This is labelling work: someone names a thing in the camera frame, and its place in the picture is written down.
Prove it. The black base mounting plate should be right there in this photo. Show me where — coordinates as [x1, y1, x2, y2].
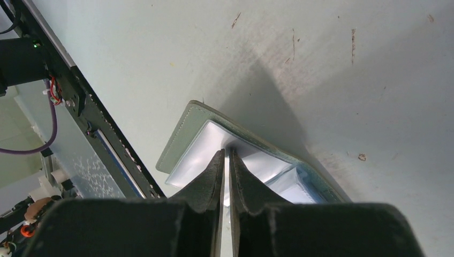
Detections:
[14, 1, 165, 199]

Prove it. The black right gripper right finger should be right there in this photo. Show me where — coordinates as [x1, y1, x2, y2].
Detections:
[229, 150, 423, 256]

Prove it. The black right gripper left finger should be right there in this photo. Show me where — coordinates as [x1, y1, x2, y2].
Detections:
[24, 150, 225, 256]

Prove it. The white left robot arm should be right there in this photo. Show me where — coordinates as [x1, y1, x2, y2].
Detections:
[1, 37, 49, 96]

